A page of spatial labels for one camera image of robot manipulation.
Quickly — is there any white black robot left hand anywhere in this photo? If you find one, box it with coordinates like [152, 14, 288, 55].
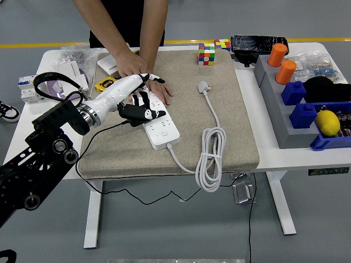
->
[87, 72, 167, 123]

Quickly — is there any person's left hand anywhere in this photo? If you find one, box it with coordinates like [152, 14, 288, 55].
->
[148, 81, 174, 106]

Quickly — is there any person's right hand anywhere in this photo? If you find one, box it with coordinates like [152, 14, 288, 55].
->
[116, 49, 149, 80]

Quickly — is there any black plug adapter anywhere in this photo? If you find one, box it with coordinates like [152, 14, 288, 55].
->
[126, 117, 150, 128]

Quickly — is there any white power strip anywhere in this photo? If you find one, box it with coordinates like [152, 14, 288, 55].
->
[137, 92, 181, 151]

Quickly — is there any circuit board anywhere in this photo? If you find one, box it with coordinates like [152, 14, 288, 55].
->
[318, 104, 351, 138]

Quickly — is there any yellow tape measure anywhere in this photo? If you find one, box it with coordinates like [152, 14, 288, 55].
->
[94, 77, 117, 93]

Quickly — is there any white socket panel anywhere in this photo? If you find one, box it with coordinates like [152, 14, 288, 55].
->
[61, 75, 90, 92]

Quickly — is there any grey-brown mat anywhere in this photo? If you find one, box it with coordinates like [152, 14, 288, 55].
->
[78, 50, 261, 180]

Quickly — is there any plastic bag of metal parts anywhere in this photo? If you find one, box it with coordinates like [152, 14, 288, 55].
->
[60, 45, 98, 73]

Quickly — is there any large Rubik's cube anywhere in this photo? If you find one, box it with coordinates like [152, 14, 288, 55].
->
[198, 43, 216, 66]

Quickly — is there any purple bowl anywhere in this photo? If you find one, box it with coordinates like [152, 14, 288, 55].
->
[46, 70, 90, 100]

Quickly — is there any small Rubik's cube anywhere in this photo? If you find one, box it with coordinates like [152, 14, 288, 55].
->
[214, 38, 231, 52]

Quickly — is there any white circuit breaker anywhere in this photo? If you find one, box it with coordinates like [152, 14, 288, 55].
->
[18, 74, 48, 104]

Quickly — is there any black plastic-wrapped box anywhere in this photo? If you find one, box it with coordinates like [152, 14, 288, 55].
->
[230, 34, 289, 68]

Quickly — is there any black white shoe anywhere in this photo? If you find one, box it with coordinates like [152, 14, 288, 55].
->
[0, 100, 21, 123]

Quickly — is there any grey stepped block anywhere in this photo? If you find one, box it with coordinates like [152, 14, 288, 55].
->
[253, 54, 321, 150]

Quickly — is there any orange cylinder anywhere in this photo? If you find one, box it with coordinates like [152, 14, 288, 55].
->
[267, 43, 288, 67]
[275, 60, 298, 85]

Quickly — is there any white table leg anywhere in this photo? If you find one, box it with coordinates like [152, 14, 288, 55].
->
[83, 180, 104, 249]
[265, 171, 297, 236]

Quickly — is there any blue block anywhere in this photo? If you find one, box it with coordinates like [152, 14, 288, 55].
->
[289, 102, 318, 130]
[281, 81, 307, 106]

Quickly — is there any plastic bag of small parts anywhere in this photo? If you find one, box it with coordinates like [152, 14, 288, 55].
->
[287, 53, 342, 83]

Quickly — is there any black cap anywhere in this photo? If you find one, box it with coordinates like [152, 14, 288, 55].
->
[302, 76, 351, 104]

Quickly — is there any yellow lemon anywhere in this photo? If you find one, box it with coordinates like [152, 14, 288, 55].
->
[314, 110, 341, 138]

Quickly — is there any blue bin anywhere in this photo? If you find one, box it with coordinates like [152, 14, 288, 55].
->
[309, 101, 351, 152]

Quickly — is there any table control panel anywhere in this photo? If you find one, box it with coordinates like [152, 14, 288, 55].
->
[307, 167, 350, 176]

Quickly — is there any white wall switch plate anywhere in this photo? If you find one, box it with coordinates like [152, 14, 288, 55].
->
[97, 53, 121, 76]

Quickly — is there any white power strip cable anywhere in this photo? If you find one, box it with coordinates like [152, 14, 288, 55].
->
[166, 79, 227, 193]

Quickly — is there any white switch panel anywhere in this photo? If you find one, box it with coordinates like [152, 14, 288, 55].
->
[52, 60, 82, 88]

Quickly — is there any thin black plug cord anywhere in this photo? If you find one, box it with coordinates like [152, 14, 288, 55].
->
[75, 122, 203, 205]

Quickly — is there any metal bracket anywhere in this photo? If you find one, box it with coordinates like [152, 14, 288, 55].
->
[232, 182, 254, 205]
[230, 171, 252, 180]

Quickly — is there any black floor cable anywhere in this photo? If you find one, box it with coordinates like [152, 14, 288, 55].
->
[247, 172, 257, 263]

